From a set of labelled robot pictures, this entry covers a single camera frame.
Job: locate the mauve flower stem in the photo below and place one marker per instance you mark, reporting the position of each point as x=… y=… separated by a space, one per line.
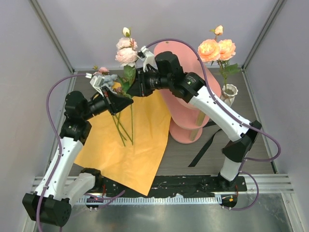
x=118 y=87

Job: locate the blue flower stem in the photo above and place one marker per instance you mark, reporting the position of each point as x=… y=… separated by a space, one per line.
x=109 y=82

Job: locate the pink three-tier shelf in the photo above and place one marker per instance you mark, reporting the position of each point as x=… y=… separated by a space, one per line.
x=186 y=121

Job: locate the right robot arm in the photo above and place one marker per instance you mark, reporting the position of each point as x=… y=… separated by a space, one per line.
x=241 y=132

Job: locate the black ribbon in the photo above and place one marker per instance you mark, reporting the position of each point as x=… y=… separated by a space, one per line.
x=203 y=150

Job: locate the orange flower bouquet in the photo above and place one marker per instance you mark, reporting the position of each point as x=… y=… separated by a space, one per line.
x=129 y=150

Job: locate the pink rose stem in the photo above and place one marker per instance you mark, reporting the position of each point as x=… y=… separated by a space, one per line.
x=126 y=55

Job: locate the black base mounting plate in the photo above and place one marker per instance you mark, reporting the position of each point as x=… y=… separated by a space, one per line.
x=188 y=186

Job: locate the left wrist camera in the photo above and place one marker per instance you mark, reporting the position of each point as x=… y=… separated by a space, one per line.
x=95 y=81

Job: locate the orange rose stem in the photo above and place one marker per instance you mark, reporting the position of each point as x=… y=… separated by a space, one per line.
x=221 y=52

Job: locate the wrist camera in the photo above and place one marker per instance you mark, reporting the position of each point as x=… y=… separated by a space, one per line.
x=95 y=81
x=147 y=57

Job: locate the white ribbed ceramic vase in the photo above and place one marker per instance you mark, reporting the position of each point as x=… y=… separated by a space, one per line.
x=228 y=94

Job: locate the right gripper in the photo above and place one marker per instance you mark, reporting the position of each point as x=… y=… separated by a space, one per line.
x=139 y=88

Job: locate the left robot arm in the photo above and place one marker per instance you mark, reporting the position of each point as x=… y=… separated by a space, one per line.
x=52 y=201

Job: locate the white slotted cable duct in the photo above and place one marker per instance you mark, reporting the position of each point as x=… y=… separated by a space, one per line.
x=178 y=199

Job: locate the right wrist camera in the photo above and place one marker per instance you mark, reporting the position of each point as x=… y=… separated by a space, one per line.
x=147 y=57

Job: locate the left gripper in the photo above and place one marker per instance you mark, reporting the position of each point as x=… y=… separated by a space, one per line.
x=114 y=102

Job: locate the small pink flower stem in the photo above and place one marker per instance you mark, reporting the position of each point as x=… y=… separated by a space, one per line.
x=101 y=70

